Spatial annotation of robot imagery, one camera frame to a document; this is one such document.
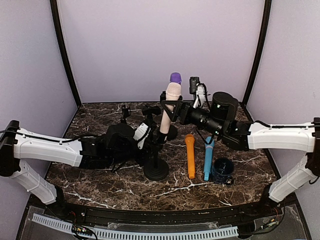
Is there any black stand of pink microphone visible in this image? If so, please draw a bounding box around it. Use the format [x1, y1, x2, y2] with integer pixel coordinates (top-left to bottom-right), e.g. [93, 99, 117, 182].
[143, 130, 169, 181]

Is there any right black frame post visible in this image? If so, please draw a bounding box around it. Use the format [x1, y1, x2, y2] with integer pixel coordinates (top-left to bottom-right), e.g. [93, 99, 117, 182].
[242, 0, 272, 107]

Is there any black stand of orange microphone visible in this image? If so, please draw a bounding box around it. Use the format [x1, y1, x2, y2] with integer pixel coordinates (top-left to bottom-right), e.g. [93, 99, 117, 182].
[141, 104, 162, 131]

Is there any orange microphone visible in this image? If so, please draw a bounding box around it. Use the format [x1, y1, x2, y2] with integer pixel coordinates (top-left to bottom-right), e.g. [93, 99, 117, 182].
[185, 134, 196, 179]

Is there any black front rail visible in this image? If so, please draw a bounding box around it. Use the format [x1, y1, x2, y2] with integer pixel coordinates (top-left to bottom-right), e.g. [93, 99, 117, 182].
[46, 202, 283, 226]

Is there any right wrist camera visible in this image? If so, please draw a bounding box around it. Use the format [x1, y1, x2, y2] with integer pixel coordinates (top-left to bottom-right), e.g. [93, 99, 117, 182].
[189, 76, 209, 109]

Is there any dark blue mug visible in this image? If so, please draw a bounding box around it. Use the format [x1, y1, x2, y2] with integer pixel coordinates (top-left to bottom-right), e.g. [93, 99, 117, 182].
[211, 157, 235, 186]

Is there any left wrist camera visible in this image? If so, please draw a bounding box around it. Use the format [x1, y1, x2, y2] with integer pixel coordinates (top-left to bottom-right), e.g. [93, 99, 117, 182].
[133, 122, 151, 150]

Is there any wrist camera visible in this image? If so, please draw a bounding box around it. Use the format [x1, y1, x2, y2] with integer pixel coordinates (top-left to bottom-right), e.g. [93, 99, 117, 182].
[189, 76, 209, 109]
[133, 122, 151, 150]

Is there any white slotted cable duct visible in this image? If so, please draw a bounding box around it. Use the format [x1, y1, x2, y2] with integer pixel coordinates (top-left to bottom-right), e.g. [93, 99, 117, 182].
[31, 213, 239, 240]

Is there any black stand of purple microphone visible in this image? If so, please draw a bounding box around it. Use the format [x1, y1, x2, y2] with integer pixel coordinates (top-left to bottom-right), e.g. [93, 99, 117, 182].
[160, 91, 178, 141]

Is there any pink microphone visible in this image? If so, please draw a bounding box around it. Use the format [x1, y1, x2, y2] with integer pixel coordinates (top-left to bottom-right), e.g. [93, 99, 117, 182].
[159, 81, 182, 136]

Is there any purple microphone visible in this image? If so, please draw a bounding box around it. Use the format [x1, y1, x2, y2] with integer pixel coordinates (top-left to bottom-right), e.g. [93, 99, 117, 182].
[169, 72, 182, 85]

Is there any blue microphone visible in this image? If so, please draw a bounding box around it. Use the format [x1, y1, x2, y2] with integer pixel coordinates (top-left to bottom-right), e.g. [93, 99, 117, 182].
[203, 136, 215, 182]

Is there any black stand of blue microphone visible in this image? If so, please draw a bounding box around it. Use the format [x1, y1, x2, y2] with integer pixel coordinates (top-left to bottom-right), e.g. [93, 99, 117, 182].
[120, 104, 131, 124]

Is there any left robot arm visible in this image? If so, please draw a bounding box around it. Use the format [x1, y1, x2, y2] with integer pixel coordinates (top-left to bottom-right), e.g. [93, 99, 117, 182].
[0, 120, 154, 218]

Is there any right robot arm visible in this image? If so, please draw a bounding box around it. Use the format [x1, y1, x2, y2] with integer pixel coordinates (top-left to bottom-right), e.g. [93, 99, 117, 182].
[160, 91, 320, 217]

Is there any left black frame post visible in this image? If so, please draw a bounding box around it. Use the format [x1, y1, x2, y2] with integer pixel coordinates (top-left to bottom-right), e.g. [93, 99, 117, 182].
[49, 0, 82, 108]

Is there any black frame post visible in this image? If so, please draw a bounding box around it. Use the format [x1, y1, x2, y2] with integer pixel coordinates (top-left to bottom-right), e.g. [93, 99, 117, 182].
[242, 0, 272, 107]
[49, 0, 82, 108]

